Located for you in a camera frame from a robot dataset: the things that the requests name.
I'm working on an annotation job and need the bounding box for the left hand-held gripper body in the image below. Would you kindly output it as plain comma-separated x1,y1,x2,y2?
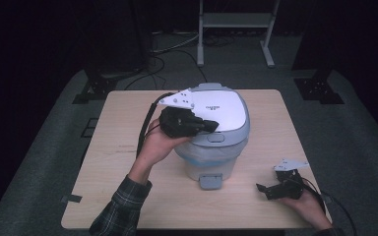
157,88,209,139

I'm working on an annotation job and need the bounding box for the right hand-held gripper black cable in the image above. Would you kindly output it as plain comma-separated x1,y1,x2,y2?
298,176,358,236

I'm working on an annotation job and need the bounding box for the black floor cable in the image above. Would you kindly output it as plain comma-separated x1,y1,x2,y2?
123,48,210,91

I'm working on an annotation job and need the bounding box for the black stand base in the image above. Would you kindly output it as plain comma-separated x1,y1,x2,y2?
72,67,121,105
293,68,346,105

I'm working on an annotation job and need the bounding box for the white pedal bin grey lid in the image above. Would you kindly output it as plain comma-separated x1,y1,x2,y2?
173,82,252,192

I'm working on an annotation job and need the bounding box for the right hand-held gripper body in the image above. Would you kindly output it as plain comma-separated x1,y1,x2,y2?
265,158,310,201

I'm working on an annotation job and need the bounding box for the person's right hand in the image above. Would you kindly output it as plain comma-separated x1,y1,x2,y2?
277,187,330,229

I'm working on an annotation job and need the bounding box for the grey tape strip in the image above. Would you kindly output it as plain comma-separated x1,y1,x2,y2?
60,194,84,205

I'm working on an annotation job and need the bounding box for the white metal stand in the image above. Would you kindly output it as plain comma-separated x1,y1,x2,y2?
196,0,282,69

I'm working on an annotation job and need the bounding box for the dark floor socket panel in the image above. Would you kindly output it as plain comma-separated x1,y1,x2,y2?
80,117,99,139

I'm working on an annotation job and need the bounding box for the translucent bin liner bag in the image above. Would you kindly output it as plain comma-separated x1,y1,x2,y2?
174,139,249,169

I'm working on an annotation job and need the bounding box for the light grey floor cable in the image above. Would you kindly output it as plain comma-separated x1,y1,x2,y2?
151,31,201,55

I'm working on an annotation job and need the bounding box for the hand-held gripper black cable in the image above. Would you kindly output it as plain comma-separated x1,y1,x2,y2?
298,176,358,236
135,91,175,159

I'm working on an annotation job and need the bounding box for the left hand-held gripper black cable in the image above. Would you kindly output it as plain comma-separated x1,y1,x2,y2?
135,91,175,159

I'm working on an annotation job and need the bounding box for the person's left hand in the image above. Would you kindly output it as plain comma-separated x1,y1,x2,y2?
135,117,193,173

